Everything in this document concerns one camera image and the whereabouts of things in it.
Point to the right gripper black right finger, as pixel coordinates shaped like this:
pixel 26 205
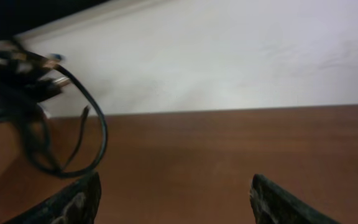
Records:
pixel 272 204

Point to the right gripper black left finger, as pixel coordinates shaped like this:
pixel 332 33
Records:
pixel 77 203

